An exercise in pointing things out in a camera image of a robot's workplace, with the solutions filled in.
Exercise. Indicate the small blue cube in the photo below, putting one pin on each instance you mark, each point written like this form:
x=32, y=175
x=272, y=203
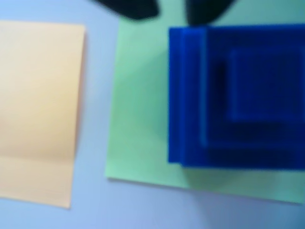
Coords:
x=214, y=95

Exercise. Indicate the orange paper square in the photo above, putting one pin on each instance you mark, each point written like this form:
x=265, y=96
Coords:
x=40, y=107

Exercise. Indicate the tiny blue cube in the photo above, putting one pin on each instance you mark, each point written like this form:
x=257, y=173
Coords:
x=267, y=83

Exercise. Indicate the large blue cube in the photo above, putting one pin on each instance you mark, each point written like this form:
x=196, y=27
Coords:
x=175, y=95

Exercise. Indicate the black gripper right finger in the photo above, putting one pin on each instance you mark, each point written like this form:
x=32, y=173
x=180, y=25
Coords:
x=205, y=10

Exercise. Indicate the green paper square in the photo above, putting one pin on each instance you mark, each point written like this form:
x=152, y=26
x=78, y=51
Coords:
x=138, y=107

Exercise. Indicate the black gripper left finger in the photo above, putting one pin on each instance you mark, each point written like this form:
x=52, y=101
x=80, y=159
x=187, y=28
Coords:
x=133, y=8

